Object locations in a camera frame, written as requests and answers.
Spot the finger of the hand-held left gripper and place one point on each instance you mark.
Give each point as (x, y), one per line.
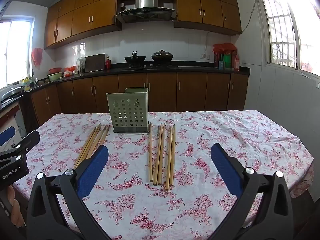
(30, 138)
(6, 135)

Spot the green box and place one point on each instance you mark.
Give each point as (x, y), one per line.
(227, 61)

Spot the person's left hand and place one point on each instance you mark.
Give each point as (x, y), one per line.
(16, 205)

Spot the green perforated utensil holder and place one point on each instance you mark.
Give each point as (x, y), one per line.
(128, 112)

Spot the hanging red plastic bag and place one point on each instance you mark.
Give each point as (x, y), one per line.
(37, 56)

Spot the red basin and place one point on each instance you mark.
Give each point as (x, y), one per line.
(55, 70)

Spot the steel range hood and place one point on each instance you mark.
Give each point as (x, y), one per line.
(145, 12)

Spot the red bag bundle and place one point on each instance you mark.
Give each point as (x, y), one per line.
(225, 48)

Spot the dark pot with lid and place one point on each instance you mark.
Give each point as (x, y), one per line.
(162, 56)

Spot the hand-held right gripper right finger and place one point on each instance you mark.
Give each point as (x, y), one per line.
(225, 171)

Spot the black kitchen countertop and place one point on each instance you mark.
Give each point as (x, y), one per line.
(200, 70)

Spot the red packet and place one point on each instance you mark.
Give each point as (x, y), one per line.
(236, 63)

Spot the brown cutting board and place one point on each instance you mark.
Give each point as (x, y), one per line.
(95, 63)

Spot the red and white bag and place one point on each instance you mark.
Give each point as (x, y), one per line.
(70, 70)

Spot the black wok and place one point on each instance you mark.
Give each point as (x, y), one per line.
(135, 59)

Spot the sliding window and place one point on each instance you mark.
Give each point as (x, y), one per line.
(15, 52)

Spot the pink floral tablecloth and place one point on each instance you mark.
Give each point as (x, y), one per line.
(205, 140)

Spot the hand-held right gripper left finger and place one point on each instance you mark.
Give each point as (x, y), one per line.
(92, 171)

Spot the wall socket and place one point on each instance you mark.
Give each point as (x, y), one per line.
(205, 56)

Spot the blue box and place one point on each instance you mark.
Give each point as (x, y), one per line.
(221, 65)

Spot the small red bottle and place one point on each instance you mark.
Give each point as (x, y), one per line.
(108, 63)

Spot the green basin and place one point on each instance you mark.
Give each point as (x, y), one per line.
(55, 76)

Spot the gas stove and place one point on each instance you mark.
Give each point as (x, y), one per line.
(150, 66)

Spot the yellow bottle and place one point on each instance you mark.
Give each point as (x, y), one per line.
(26, 83)

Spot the wooden base cabinets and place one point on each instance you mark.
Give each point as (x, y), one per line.
(162, 90)

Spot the barred window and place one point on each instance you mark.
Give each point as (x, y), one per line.
(287, 27)

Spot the grey pan lid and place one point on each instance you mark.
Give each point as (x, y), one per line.
(11, 92)

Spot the wooden wall cabinets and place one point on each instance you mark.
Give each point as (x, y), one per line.
(82, 17)

